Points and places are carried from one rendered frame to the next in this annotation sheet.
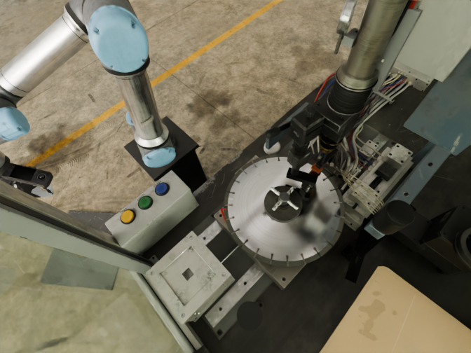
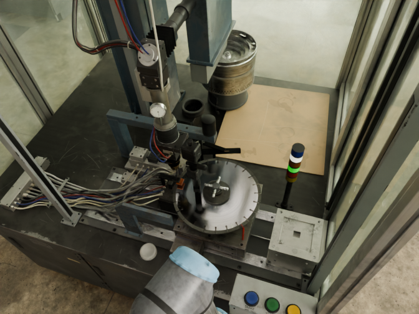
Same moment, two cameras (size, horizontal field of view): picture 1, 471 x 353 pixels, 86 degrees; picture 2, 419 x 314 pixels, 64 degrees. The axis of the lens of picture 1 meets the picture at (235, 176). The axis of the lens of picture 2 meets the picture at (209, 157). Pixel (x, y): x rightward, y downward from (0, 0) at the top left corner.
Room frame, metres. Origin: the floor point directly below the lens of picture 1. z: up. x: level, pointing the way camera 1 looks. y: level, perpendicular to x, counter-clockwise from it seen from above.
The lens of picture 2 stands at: (0.67, 0.46, 2.08)
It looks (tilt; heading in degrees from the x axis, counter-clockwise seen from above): 51 degrees down; 236
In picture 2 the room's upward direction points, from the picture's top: 5 degrees counter-clockwise
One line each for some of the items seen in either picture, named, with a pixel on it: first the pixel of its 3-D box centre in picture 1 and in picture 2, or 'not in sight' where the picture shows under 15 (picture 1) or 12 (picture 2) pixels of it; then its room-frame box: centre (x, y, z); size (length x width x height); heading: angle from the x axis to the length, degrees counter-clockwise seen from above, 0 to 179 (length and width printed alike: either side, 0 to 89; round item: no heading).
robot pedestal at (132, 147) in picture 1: (182, 181); not in sight; (0.71, 0.31, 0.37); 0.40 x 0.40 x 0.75; 35
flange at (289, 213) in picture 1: (282, 202); (216, 190); (0.26, -0.12, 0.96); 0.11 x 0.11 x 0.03
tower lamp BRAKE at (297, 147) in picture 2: (249, 315); (297, 150); (-0.01, 0.02, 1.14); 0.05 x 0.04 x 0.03; 35
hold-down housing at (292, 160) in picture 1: (303, 139); (192, 159); (0.32, -0.17, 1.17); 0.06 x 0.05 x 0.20; 116
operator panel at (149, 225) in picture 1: (155, 213); (270, 306); (0.36, 0.31, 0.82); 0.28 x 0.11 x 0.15; 125
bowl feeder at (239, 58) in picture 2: not in sight; (227, 73); (-0.27, -0.71, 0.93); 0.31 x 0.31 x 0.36
